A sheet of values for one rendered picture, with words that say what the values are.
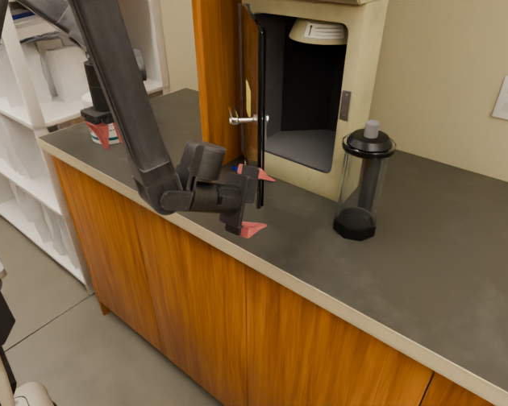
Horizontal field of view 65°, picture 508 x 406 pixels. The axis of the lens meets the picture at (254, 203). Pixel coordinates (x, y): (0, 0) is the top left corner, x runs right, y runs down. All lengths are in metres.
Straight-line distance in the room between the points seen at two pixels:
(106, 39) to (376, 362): 0.76
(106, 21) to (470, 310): 0.77
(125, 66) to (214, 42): 0.51
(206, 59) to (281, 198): 0.40
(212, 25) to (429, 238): 0.73
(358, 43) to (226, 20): 0.37
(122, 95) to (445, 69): 0.96
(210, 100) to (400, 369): 0.78
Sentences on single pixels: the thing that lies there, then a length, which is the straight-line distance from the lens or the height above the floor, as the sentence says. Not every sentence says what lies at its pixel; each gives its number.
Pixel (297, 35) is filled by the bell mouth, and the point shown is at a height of 1.33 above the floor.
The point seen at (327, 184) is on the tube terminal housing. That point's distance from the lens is 1.05.
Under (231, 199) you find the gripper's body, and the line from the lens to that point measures 0.74.
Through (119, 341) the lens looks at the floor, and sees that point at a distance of 1.99.
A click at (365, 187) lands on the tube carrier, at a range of 0.86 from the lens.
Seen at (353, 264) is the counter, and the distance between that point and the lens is 0.88.
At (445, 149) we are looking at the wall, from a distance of 1.38.
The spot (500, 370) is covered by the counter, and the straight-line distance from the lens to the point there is 0.80.
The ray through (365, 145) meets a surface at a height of 1.18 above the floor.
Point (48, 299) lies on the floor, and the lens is 2.30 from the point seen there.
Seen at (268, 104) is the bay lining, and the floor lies 1.12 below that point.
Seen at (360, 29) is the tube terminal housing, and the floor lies 1.36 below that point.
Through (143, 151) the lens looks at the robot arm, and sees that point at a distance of 0.63.
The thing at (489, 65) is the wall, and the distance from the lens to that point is 1.29.
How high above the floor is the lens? 1.52
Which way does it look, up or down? 34 degrees down
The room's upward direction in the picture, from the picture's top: straight up
